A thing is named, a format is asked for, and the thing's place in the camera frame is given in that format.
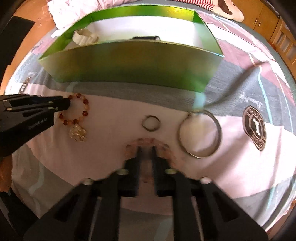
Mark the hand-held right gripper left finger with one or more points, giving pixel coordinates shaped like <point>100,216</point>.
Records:
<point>133,171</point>

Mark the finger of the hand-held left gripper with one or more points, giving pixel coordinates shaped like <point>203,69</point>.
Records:
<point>34,99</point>
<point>41,109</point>

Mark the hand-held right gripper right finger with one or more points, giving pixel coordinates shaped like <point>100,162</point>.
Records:
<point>158,171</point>

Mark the green cardboard box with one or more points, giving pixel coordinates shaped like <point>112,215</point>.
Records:
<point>127,64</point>

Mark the black watch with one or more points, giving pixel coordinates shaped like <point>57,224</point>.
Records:
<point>145,37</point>

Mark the person's left hand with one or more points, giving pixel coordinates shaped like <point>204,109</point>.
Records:
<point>5,173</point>

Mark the silver bangle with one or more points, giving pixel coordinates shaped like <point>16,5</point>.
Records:
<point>218,134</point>

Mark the plaid printed bed sheet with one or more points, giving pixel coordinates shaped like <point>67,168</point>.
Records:
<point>231,173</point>

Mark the wooden headboard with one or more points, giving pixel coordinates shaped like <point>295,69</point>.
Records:
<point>39,14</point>

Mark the pink pillow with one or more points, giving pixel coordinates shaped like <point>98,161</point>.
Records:
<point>76,9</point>

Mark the striped plush toy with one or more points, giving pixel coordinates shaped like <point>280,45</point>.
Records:
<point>231,11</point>

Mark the wooden footboard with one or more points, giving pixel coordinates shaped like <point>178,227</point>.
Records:
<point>284,39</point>

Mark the wooden cabinet row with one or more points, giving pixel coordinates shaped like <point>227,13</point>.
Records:
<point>261,14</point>

